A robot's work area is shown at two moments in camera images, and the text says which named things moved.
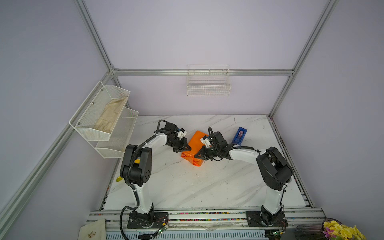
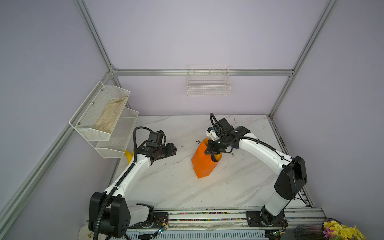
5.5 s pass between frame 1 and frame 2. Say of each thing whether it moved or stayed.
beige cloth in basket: stayed
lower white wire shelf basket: stayed
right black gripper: moved
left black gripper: moved
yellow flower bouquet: stayed
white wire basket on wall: stayed
